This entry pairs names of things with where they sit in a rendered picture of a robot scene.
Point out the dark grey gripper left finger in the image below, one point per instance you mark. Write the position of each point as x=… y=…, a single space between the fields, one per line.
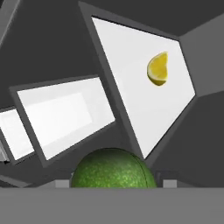
x=61 y=183

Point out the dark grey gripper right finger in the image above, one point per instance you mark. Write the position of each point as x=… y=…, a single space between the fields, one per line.
x=170 y=183

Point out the green avocado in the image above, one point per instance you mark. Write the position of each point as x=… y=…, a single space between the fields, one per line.
x=112 y=172

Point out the small white freezer drawer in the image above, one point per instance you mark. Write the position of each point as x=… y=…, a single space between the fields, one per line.
x=14 y=134

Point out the large white freezer shelf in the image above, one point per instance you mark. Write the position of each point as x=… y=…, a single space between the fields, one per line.
x=137 y=87

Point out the yellow lemon wedge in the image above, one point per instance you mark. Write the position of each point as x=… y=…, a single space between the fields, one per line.
x=159 y=70

